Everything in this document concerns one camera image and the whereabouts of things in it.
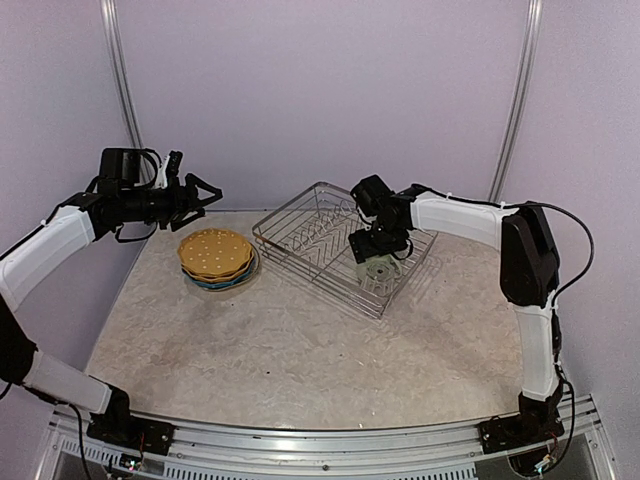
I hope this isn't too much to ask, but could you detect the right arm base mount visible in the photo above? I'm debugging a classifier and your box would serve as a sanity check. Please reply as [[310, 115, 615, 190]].
[[477, 414, 565, 454]]

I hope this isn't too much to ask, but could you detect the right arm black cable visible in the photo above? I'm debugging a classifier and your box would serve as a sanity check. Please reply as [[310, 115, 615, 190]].
[[524, 201, 596, 301]]

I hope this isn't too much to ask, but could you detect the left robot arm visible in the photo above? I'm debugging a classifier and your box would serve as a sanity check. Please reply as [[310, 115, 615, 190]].
[[1, 147, 223, 445]]

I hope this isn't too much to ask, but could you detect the clear glass cup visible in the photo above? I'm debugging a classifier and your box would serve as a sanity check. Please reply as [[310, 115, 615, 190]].
[[358, 259, 401, 297]]

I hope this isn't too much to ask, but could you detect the yellow polka dot plate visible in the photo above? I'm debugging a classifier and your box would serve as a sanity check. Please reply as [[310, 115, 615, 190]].
[[181, 256, 256, 284], [177, 228, 253, 276]]

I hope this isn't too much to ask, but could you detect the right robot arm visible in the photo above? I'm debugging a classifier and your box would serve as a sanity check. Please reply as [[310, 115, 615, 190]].
[[349, 175, 564, 453]]

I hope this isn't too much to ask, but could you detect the cream bird pattern plate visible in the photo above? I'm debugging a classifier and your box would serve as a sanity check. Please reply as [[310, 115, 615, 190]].
[[182, 249, 260, 291]]

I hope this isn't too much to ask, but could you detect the aluminium corner post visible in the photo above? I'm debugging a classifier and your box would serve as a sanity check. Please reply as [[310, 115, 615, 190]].
[[99, 0, 143, 148], [488, 0, 543, 202]]

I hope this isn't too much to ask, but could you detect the metal wire dish rack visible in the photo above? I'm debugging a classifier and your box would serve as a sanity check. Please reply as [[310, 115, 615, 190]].
[[252, 182, 437, 319]]

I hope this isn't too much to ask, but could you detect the left aluminium corner post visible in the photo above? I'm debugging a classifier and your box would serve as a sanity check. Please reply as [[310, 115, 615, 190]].
[[99, 0, 143, 148]]

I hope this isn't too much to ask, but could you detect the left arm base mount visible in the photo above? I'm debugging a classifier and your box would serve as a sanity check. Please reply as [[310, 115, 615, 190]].
[[87, 416, 175, 456]]

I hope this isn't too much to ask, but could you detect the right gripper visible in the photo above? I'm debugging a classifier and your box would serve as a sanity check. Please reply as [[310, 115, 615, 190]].
[[350, 218, 408, 262]]

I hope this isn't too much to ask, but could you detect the pale green mug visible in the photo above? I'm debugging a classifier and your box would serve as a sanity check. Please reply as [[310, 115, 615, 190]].
[[356, 254, 402, 282]]

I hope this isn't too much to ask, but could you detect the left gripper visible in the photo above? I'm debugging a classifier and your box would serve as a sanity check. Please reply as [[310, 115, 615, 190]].
[[120, 172, 222, 231]]

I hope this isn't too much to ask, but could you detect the aluminium front rail frame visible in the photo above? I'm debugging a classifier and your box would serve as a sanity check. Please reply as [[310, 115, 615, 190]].
[[31, 396, 621, 479]]

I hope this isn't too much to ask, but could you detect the blue polka dot plate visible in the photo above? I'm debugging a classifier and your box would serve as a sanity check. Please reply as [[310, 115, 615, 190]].
[[183, 260, 257, 291]]

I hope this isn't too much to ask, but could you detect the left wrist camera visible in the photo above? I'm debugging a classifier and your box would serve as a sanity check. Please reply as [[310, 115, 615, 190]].
[[153, 150, 183, 189]]

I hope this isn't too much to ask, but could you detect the right aluminium corner post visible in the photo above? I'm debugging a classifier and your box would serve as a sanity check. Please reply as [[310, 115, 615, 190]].
[[488, 0, 543, 202]]

